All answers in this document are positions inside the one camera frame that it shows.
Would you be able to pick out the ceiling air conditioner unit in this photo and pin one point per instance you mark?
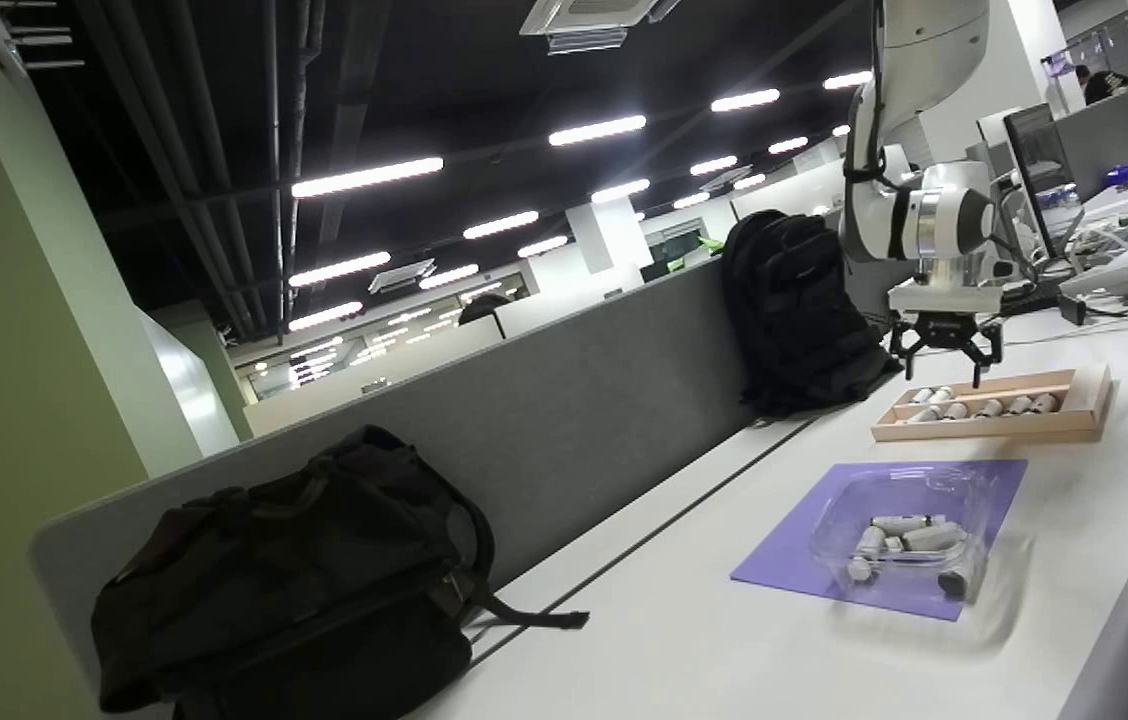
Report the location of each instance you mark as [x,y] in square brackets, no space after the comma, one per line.
[590,19]

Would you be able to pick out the wooden tray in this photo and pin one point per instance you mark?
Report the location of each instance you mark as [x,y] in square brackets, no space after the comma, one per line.
[988,430]

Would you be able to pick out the gray desk divider panel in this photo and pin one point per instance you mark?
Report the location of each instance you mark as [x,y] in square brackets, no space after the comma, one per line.
[565,424]

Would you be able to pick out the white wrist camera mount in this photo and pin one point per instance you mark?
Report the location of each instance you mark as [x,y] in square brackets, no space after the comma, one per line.
[947,296]

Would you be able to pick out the black backpack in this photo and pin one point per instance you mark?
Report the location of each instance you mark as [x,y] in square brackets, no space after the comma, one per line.
[797,315]
[298,586]

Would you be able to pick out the black laptop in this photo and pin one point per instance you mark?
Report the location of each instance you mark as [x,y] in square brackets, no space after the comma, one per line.
[1035,166]

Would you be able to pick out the ceiling strip light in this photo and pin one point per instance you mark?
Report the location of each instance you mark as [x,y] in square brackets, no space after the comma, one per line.
[324,317]
[597,128]
[343,271]
[502,225]
[367,177]
[746,102]

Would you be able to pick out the gray monitor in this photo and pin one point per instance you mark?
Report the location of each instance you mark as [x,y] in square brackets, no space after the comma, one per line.
[1105,143]

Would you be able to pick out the white desk device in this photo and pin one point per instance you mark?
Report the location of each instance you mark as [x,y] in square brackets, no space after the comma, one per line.
[1124,265]

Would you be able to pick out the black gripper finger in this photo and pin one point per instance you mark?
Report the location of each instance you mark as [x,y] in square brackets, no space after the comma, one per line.
[900,351]
[988,352]

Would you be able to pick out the clear plastic container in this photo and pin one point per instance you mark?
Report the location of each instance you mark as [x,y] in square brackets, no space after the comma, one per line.
[977,505]

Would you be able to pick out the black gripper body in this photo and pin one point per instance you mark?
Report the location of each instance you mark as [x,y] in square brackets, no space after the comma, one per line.
[947,328]

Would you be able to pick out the purple mat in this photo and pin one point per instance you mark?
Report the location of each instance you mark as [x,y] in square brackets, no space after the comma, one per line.
[788,547]

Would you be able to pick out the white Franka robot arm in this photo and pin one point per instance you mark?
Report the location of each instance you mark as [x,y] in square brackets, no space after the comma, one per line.
[936,221]

